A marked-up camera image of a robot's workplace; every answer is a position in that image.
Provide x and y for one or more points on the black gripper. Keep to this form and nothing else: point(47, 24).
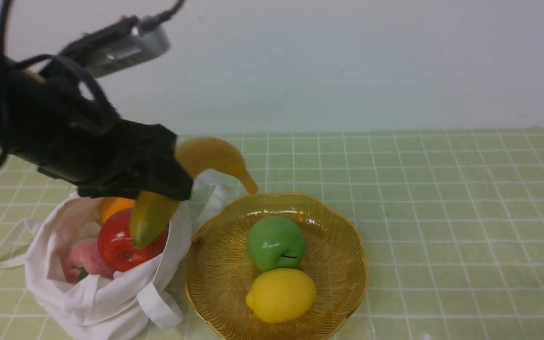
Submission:
point(128, 159)

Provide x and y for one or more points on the yellow banana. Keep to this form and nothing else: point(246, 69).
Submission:
point(152, 212)

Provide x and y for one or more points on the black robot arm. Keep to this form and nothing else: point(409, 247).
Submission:
point(35, 113)

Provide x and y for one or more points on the orange fruit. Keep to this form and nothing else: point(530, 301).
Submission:
point(111, 205)

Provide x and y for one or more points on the white cloth bag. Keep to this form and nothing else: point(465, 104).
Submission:
point(97, 308)

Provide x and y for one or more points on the amber glass fruit plate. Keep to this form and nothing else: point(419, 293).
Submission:
point(219, 271)

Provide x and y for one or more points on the red apple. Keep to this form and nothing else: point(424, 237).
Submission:
point(115, 244)

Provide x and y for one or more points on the pink peach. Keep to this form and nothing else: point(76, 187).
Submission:
point(82, 259)

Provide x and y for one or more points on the green apple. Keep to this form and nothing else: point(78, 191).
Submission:
point(275, 242)

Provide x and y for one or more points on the yellow lemon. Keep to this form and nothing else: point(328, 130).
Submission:
point(281, 295)

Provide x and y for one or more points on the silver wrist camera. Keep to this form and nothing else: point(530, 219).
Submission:
point(129, 42)

